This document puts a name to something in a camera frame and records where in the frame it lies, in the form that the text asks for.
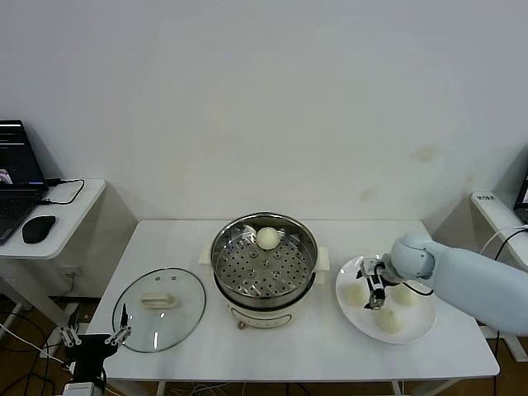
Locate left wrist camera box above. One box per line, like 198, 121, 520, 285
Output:
64, 381, 98, 396

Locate white round plate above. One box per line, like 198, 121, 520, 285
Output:
334, 255, 437, 345

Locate white rounded side table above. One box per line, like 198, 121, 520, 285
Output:
0, 177, 139, 343

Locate white cable on side table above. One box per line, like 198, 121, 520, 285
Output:
482, 224, 528, 248

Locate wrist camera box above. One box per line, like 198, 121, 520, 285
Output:
64, 381, 98, 396
356, 257, 375, 281

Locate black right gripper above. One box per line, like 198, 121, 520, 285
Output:
362, 255, 391, 309

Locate white steamed baozi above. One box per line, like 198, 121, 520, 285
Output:
344, 284, 368, 309
375, 308, 405, 334
387, 284, 422, 307
256, 226, 281, 251

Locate cream electric cooking pot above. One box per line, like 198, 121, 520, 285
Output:
199, 251, 327, 332

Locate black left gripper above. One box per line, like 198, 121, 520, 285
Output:
58, 304, 132, 383

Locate black laptop charger cable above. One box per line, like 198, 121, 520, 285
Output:
39, 177, 87, 206

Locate white floor cable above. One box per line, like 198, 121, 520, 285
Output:
0, 321, 71, 367

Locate black computer mouse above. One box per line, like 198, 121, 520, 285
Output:
21, 214, 57, 244

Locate white cables under table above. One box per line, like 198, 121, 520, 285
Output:
164, 381, 234, 396

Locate round glass pot lid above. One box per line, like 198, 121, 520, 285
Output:
111, 267, 207, 354

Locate stainless steel steamer basket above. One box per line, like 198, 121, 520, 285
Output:
199, 211, 331, 306

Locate black open laptop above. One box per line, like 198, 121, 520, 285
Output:
0, 119, 50, 247

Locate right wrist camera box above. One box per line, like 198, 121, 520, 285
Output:
356, 257, 375, 281

